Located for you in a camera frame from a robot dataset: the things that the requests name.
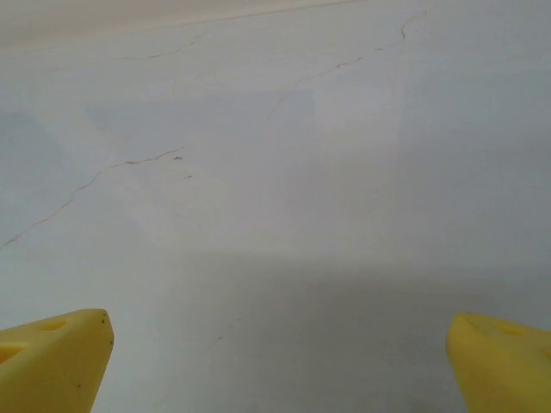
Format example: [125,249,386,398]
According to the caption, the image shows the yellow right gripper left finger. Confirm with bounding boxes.
[0,307,115,413]

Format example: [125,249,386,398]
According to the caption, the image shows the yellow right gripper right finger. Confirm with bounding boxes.
[446,311,551,413]

